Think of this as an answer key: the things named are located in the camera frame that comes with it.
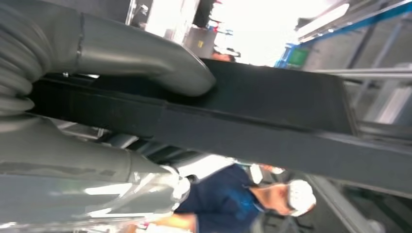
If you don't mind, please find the white ceiling light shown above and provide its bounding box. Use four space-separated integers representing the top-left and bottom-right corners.
296 3 350 42

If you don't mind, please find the green sign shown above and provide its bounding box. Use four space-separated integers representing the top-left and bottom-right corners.
287 48 310 67

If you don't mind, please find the blue steel beam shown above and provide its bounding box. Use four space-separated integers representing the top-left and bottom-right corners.
275 0 412 70

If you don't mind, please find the person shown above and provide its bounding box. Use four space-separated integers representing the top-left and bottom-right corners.
210 46 241 63
122 162 318 233

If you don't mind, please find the grey box with yellow label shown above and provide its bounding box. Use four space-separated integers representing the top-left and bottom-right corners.
185 27 217 59

